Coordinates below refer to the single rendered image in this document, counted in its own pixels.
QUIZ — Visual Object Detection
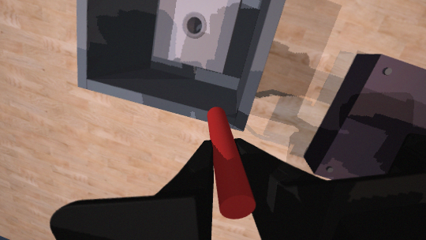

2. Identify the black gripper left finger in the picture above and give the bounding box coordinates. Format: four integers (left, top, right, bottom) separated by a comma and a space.
50, 140, 214, 240

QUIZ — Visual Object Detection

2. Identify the red peg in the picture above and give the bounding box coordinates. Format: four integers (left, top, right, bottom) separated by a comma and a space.
207, 107, 256, 219

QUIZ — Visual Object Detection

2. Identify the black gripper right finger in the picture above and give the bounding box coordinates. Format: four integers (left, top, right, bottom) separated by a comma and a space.
234, 138, 426, 240

